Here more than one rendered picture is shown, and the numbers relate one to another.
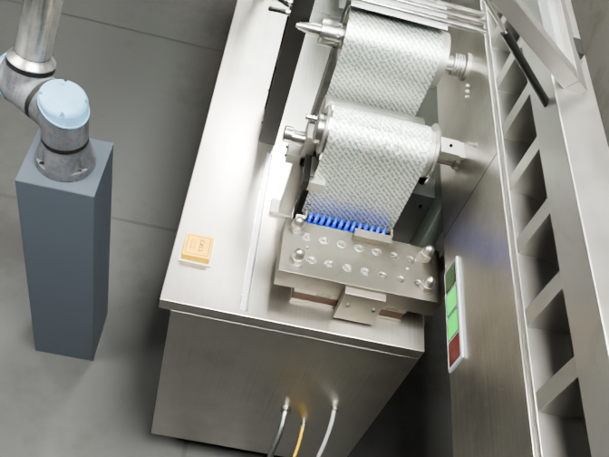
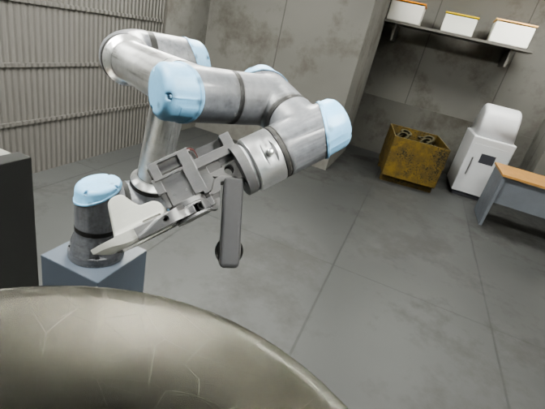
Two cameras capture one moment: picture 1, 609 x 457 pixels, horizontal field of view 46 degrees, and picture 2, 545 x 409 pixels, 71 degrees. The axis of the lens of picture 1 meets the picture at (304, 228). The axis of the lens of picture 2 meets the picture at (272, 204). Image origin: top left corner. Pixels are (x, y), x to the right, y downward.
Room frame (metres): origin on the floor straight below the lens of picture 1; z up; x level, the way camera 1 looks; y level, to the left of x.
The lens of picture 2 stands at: (2.02, 0.06, 1.60)
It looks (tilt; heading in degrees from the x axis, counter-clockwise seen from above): 25 degrees down; 117
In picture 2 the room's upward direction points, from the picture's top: 14 degrees clockwise
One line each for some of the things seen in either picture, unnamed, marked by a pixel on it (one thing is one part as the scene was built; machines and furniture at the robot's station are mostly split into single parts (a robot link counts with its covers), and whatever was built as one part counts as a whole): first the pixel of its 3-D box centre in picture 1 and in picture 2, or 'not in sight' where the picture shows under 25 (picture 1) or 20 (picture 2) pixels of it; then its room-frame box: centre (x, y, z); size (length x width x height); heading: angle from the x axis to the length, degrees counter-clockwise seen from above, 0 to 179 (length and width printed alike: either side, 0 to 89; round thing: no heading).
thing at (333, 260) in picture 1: (359, 267); not in sight; (1.12, -0.16, 1.00); 0.40 x 0.16 x 0.06; 101
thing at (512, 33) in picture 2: not in sight; (509, 34); (1.63, 6.40, 2.13); 0.51 x 0.42 x 0.28; 11
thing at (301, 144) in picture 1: (292, 171); not in sight; (1.29, 0.08, 1.05); 0.06 x 0.05 x 0.31; 101
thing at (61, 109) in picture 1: (62, 112); (100, 201); (1.20, 0.66, 1.07); 0.13 x 0.12 x 0.14; 68
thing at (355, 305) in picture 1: (359, 306); not in sight; (1.03, -0.19, 0.97); 0.10 x 0.03 x 0.11; 101
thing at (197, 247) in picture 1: (198, 247); not in sight; (1.07, 0.23, 0.91); 0.07 x 0.07 x 0.02; 11
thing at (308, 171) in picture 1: (313, 173); not in sight; (1.23, 0.03, 1.14); 0.09 x 0.06 x 0.03; 11
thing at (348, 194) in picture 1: (357, 198); not in sight; (1.23, -0.09, 1.11); 0.23 x 0.01 x 0.18; 101
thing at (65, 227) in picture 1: (70, 258); (94, 361); (1.19, 0.65, 0.45); 0.20 x 0.20 x 0.90; 11
